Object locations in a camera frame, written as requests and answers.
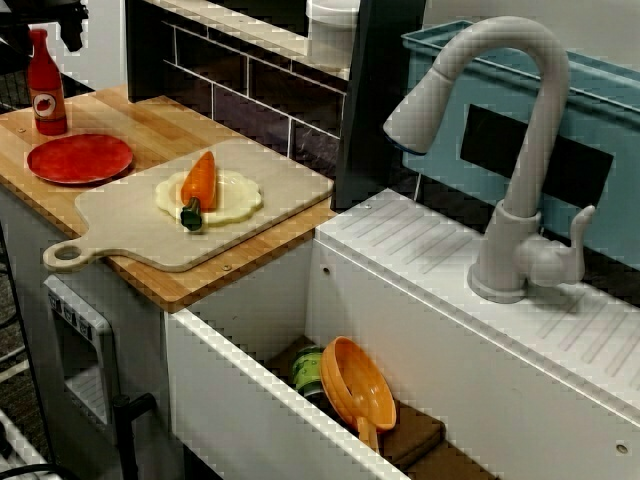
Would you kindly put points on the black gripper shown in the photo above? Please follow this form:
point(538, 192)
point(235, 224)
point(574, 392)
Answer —
point(40, 7)

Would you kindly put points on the red sauce bottle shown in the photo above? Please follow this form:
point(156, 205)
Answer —
point(47, 110)

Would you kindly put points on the orange toy carrot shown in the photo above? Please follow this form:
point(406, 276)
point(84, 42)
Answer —
point(199, 180)

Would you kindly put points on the narrow black upright panel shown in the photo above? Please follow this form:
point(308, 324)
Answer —
point(145, 50)

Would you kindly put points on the red round plate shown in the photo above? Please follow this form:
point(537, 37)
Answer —
point(80, 160)

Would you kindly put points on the pale wooden cutting board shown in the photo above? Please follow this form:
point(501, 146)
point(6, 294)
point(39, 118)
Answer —
point(125, 225)

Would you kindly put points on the cream scalloped plate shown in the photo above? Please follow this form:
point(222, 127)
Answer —
point(240, 200)

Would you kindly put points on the white toy kitchen cabinet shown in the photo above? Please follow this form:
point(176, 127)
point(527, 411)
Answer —
point(30, 280)

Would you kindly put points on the white cup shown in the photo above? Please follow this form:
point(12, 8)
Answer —
point(330, 35)

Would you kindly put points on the wide dark upright pillar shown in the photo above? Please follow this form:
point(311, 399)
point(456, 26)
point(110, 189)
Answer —
point(375, 125)

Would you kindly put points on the teal plastic bin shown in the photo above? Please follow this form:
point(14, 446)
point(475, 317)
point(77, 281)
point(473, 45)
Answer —
point(445, 165)

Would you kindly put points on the green can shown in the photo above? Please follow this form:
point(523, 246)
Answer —
point(306, 370)

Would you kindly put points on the black rectangular bin label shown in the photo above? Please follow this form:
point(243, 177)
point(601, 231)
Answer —
point(490, 140)

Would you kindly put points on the orange toy colander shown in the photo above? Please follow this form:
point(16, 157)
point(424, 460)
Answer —
point(350, 380)

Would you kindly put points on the grey toy faucet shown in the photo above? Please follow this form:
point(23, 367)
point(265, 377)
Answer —
point(515, 240)

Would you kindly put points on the white toy sink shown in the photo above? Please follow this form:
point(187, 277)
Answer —
point(450, 350)

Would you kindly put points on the brown sink mat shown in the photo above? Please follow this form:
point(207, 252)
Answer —
point(415, 435)

